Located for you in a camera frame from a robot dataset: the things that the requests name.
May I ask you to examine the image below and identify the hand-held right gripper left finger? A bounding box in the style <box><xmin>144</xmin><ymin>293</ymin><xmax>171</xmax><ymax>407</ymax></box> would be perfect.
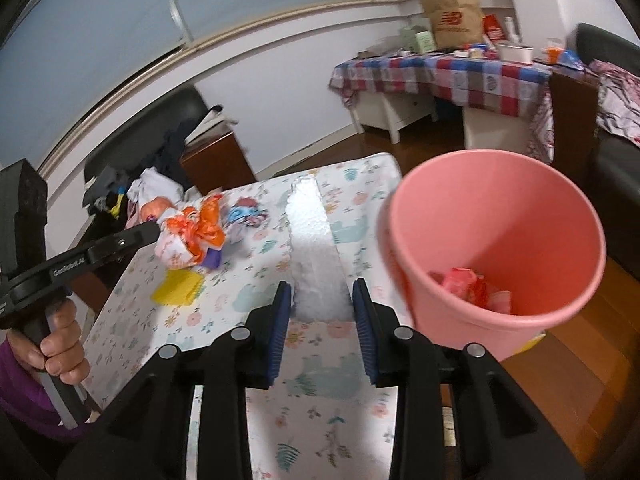
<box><xmin>57</xmin><ymin>281</ymin><xmax>292</xmax><ymax>480</ymax></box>

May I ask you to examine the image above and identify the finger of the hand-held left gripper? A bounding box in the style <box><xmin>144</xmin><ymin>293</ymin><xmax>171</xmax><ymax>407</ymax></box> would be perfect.
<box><xmin>85</xmin><ymin>221</ymin><xmax>162</xmax><ymax>265</ymax></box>

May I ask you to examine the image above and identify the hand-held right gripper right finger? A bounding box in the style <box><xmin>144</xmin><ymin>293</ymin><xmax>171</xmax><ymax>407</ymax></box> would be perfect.
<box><xmin>352</xmin><ymin>278</ymin><xmax>586</xmax><ymax>480</ymax></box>

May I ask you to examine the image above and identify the orange white plastic wrapper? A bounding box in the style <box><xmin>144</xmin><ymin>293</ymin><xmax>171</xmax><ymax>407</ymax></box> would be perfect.
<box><xmin>155</xmin><ymin>197</ymin><xmax>226</xmax><ymax>267</ymax></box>

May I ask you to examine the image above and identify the yellow foam fruit net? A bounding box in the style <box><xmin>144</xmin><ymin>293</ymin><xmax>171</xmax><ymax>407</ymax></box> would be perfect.
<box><xmin>152</xmin><ymin>270</ymin><xmax>206</xmax><ymax>306</ymax></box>

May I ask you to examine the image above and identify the white foam strip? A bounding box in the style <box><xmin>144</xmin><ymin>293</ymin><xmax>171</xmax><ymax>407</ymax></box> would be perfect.
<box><xmin>287</xmin><ymin>172</ymin><xmax>353</xmax><ymax>322</ymax></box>

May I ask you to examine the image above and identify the red snack packet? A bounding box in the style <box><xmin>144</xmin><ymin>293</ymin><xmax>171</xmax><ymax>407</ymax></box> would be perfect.
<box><xmin>430</xmin><ymin>267</ymin><xmax>513</xmax><ymax>313</ymax></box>

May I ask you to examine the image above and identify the floral paper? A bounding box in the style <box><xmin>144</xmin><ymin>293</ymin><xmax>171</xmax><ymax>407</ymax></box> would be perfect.
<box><xmin>222</xmin><ymin>197</ymin><xmax>266</xmax><ymax>233</ymax></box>

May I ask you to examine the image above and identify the pink plastic bucket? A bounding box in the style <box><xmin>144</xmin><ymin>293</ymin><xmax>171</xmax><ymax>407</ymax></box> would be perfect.
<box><xmin>377</xmin><ymin>149</ymin><xmax>607</xmax><ymax>363</ymax></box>

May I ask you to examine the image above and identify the person's left forearm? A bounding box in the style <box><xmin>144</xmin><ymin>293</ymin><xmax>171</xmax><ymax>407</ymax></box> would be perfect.
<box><xmin>0</xmin><ymin>340</ymin><xmax>96</xmax><ymax>442</ymax></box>

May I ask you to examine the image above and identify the person's left hand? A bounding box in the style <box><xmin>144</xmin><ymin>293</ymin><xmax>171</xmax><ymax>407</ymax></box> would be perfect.
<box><xmin>7</xmin><ymin>302</ymin><xmax>92</xmax><ymax>387</ymax></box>

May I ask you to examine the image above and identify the red apple with sticker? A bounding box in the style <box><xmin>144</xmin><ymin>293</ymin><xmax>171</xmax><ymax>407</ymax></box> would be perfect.
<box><xmin>140</xmin><ymin>195</ymin><xmax>176</xmax><ymax>226</ymax></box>

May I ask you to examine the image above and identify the grey garment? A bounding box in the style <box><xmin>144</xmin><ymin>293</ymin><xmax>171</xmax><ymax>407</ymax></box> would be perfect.
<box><xmin>85</xmin><ymin>165</ymin><xmax>131</xmax><ymax>206</ymax></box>

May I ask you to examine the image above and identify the white garment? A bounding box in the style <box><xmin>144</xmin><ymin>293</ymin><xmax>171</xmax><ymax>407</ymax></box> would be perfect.
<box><xmin>127</xmin><ymin>167</ymin><xmax>186</xmax><ymax>208</ymax></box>

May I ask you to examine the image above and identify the black garment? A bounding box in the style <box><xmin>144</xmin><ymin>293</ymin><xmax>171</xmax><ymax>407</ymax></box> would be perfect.
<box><xmin>152</xmin><ymin>127</ymin><xmax>201</xmax><ymax>176</ymax></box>

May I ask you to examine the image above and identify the wooden armrest cabinet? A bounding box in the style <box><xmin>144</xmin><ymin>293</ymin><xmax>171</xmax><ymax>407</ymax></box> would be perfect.
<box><xmin>550</xmin><ymin>67</ymin><xmax>601</xmax><ymax>181</ymax></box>
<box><xmin>180</xmin><ymin>130</ymin><xmax>258</xmax><ymax>196</ymax></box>

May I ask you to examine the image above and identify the cream cloth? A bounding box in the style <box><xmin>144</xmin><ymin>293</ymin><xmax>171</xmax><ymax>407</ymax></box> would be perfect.
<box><xmin>192</xmin><ymin>110</ymin><xmax>236</xmax><ymax>141</ymax></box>

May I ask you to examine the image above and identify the black leather armchair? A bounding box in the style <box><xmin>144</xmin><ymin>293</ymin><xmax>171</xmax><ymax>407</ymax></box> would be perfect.
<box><xmin>82</xmin><ymin>85</ymin><xmax>211</xmax><ymax>241</ymax></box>
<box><xmin>575</xmin><ymin>22</ymin><xmax>640</xmax><ymax>281</ymax></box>

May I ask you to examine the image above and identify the white wooden table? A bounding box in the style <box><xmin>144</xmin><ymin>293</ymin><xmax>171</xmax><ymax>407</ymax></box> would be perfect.
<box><xmin>347</xmin><ymin>91</ymin><xmax>538</xmax><ymax>153</ymax></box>

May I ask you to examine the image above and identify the checked tablecloth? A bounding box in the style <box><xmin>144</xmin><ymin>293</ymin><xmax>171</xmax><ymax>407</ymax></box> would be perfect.
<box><xmin>329</xmin><ymin>52</ymin><xmax>556</xmax><ymax>111</ymax></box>

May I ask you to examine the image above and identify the red patterned cloth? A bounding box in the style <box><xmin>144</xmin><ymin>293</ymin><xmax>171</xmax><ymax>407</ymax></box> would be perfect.
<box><xmin>526</xmin><ymin>90</ymin><xmax>556</xmax><ymax>163</ymax></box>

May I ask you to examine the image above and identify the clear plastic packaging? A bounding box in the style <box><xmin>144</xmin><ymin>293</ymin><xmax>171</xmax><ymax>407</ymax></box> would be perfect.
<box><xmin>357</xmin><ymin>40</ymin><xmax>406</xmax><ymax>58</ymax></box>

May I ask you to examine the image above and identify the green cardboard box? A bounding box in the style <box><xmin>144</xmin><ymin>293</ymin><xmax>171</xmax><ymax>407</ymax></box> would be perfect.
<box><xmin>400</xmin><ymin>25</ymin><xmax>435</xmax><ymax>53</ymax></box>

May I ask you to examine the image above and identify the white plastic tub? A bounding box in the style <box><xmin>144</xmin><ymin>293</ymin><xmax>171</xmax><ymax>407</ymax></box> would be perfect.
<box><xmin>497</xmin><ymin>42</ymin><xmax>535</xmax><ymax>64</ymax></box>

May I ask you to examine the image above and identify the brown paper bag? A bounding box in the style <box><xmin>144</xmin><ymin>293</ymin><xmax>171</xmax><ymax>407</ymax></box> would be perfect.
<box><xmin>419</xmin><ymin>0</ymin><xmax>485</xmax><ymax>48</ymax></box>

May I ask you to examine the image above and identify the plaid pink garment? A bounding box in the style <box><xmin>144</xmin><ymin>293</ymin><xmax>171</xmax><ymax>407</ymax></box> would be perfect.
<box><xmin>587</xmin><ymin>59</ymin><xmax>640</xmax><ymax>148</ymax></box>

